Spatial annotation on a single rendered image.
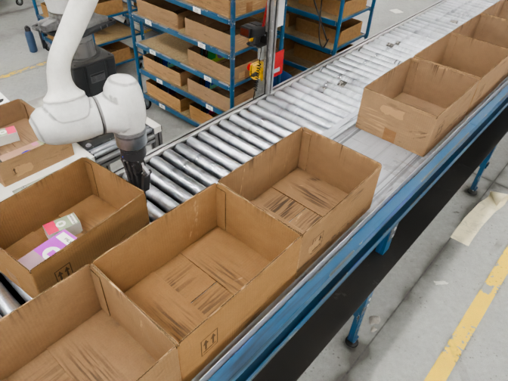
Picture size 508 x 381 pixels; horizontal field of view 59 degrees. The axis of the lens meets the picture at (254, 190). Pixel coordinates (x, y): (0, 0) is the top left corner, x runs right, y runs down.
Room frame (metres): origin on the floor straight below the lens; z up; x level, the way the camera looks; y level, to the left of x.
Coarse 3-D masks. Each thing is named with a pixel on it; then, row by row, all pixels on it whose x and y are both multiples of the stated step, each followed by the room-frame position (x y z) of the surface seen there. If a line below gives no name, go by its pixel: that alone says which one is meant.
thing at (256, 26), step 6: (246, 24) 1.97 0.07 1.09; (252, 24) 1.98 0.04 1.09; (258, 24) 1.98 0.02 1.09; (240, 30) 1.95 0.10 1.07; (246, 30) 1.93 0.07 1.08; (252, 30) 1.94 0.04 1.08; (258, 30) 1.96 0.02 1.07; (264, 30) 1.99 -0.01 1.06; (246, 36) 1.93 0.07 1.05; (252, 36) 1.94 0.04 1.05; (258, 36) 1.97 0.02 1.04; (252, 42) 1.97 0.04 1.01; (258, 42) 1.99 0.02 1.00
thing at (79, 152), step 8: (32, 104) 1.76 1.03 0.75; (40, 104) 1.76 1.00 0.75; (152, 120) 1.68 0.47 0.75; (152, 128) 1.62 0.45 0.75; (160, 128) 1.64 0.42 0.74; (72, 144) 1.47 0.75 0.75; (80, 152) 1.42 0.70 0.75; (64, 160) 1.36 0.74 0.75; (72, 160) 1.36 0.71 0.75; (48, 168) 1.31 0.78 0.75; (56, 168) 1.31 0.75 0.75; (32, 176) 1.26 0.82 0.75; (40, 176) 1.26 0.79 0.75; (0, 184) 1.20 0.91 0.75; (16, 184) 1.20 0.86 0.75; (24, 184) 1.21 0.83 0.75; (0, 192) 1.16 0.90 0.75; (8, 192) 1.16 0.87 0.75; (0, 200) 1.12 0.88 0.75
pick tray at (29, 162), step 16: (0, 112) 1.57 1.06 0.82; (16, 112) 1.62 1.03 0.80; (32, 112) 1.58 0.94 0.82; (0, 128) 1.54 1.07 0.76; (16, 128) 1.55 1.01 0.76; (32, 128) 1.56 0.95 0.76; (16, 144) 1.43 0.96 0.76; (48, 144) 1.33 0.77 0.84; (64, 144) 1.38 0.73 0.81; (16, 160) 1.24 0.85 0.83; (32, 160) 1.28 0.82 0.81; (48, 160) 1.32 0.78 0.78; (0, 176) 1.19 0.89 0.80; (16, 176) 1.22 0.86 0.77
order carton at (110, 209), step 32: (32, 192) 1.01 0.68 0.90; (64, 192) 1.09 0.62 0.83; (96, 192) 1.15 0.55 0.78; (128, 192) 1.06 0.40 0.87; (0, 224) 0.91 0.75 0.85; (32, 224) 0.98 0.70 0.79; (96, 224) 1.02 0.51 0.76; (128, 224) 0.94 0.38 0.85; (0, 256) 0.78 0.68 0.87; (64, 256) 0.77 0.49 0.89; (96, 256) 0.84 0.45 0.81; (32, 288) 0.71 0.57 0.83
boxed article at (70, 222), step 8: (64, 216) 1.01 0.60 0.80; (72, 216) 1.01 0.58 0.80; (48, 224) 0.97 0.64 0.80; (56, 224) 0.97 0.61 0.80; (64, 224) 0.97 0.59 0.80; (72, 224) 0.97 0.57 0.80; (80, 224) 0.99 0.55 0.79; (48, 232) 0.93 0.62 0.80; (56, 232) 0.94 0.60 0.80; (72, 232) 0.96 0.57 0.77; (80, 232) 0.98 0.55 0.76
